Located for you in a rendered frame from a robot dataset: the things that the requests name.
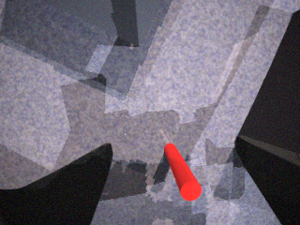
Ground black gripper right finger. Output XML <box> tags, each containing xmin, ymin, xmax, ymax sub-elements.
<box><xmin>234</xmin><ymin>135</ymin><xmax>300</xmax><ymax>225</ymax></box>

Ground red peg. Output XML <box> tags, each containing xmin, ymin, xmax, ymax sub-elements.
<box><xmin>164</xmin><ymin>143</ymin><xmax>202</xmax><ymax>201</ymax></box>

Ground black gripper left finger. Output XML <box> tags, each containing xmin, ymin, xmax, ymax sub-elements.
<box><xmin>0</xmin><ymin>143</ymin><xmax>113</xmax><ymax>225</ymax></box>

